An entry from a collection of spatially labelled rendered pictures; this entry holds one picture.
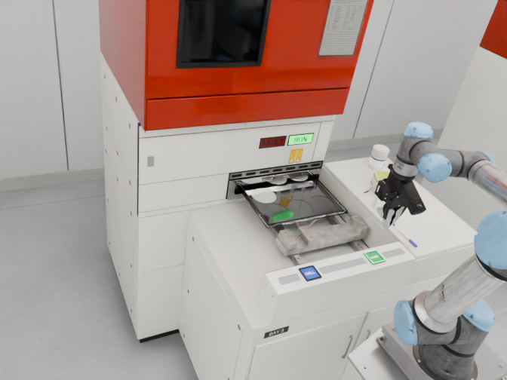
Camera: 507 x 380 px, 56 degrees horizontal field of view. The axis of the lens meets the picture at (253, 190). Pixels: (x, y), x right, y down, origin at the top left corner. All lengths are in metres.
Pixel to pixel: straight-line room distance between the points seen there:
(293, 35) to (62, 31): 1.71
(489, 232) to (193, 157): 1.10
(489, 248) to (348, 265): 0.66
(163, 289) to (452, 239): 1.22
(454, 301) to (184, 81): 1.01
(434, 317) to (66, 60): 2.52
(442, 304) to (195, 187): 1.04
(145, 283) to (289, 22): 1.22
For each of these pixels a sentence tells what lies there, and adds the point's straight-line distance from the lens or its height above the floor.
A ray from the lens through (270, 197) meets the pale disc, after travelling 1.94.
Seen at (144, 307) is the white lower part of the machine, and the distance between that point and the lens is 2.27.
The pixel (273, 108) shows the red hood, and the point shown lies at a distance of 1.78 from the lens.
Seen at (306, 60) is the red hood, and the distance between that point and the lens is 1.76.
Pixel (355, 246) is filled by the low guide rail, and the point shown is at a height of 0.85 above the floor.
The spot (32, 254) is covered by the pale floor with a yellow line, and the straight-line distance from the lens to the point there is 3.02.
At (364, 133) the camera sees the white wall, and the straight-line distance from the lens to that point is 4.45.
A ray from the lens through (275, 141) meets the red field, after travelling 1.92.
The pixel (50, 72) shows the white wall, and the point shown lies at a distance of 3.16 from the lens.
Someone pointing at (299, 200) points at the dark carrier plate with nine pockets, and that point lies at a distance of 1.97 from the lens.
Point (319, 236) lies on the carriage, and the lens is 1.84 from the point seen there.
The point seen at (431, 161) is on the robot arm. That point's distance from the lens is 1.34.
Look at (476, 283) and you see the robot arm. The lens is 1.17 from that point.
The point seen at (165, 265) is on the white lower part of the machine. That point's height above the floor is 0.53.
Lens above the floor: 2.01
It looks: 34 degrees down
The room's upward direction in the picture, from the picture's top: 10 degrees clockwise
